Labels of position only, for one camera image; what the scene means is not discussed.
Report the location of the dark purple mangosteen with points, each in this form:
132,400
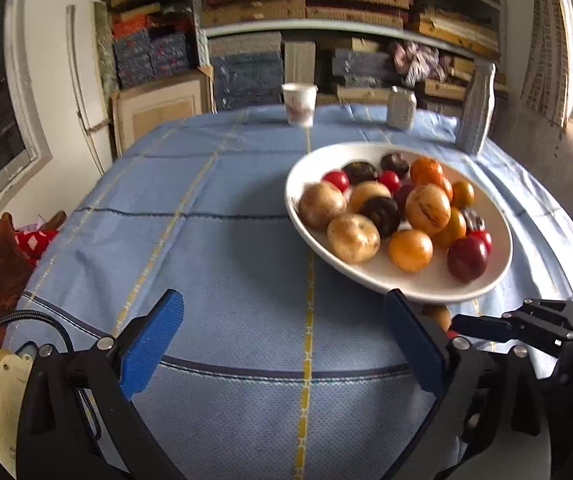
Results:
380,215
360,172
395,164

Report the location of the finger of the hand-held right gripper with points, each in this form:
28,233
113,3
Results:
486,329

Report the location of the stack of dark blue boxes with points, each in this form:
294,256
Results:
361,67

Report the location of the small orange tangerine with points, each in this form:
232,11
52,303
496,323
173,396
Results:
447,187

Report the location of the white metal shelf rack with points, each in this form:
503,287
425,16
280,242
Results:
199,35

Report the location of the small dark purple fruit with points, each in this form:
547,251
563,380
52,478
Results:
472,220

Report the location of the brown round fruit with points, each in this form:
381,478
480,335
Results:
322,205

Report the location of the white paper cup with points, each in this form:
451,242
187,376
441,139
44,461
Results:
299,105

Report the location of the mottled grey board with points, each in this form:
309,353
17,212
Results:
102,40

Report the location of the smooth orange fruit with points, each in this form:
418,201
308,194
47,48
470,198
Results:
450,228

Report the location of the beige round fruit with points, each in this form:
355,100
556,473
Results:
369,194
353,238

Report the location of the upright cardboard sheets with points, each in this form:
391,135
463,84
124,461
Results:
300,62

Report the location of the tan woven curtain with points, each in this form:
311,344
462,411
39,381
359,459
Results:
546,50

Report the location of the pink white cloth bundle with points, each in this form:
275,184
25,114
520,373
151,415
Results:
419,60

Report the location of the striped beige pepino melon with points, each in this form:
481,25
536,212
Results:
427,208

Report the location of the wooden panel box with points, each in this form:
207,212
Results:
161,107

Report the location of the stack of grey-blue boxes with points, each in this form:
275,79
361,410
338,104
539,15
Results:
246,67

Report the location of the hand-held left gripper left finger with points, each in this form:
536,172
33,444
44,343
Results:
154,340

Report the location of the yellow-orange round fruit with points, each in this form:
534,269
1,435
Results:
461,194

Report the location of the pale orange round fruit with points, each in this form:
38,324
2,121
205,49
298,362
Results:
410,250

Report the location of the stack of yellow wooden boards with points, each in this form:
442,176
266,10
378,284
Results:
459,30

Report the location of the dark red plum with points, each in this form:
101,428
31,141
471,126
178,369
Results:
403,196
466,259

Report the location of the large textured orange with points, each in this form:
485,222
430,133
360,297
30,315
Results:
426,171

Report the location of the white wall trunking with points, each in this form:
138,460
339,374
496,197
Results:
79,85

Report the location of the blue checked tablecloth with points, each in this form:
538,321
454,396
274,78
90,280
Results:
216,260

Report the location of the silver bottle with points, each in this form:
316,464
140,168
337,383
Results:
476,110

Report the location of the cream plastic device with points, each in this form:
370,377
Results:
1,400

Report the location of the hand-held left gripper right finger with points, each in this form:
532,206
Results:
416,345

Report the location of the small red cherry tomato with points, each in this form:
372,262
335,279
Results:
335,180
390,180

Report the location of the red dotted cloth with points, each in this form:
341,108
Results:
34,241

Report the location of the stack of blue patterned boxes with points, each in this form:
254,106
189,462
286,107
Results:
151,55

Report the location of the white drink can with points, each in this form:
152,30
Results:
400,107

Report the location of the white plate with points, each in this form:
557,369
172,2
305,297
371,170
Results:
416,285

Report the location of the small beige fruit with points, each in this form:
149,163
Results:
436,316

